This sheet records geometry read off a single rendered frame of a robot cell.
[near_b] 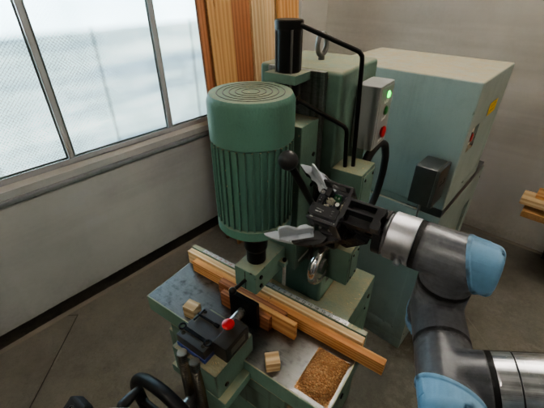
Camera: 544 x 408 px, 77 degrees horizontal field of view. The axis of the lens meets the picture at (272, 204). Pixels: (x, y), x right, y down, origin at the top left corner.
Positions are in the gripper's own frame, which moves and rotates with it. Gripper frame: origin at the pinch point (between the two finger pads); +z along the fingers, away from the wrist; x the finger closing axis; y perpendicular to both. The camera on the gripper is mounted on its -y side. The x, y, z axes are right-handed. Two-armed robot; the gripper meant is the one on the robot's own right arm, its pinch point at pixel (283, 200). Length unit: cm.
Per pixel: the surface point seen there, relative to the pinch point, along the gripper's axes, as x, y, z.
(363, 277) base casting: -5, -70, -6
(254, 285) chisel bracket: 16.0, -25.9, 9.5
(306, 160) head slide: -14.6, -11.5, 5.6
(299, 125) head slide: -18.1, -3.0, 6.6
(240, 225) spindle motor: 6.6, -6.9, 10.1
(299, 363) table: 27.4, -34.2, -7.0
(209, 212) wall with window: -19, -158, 137
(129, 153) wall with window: -18, -74, 143
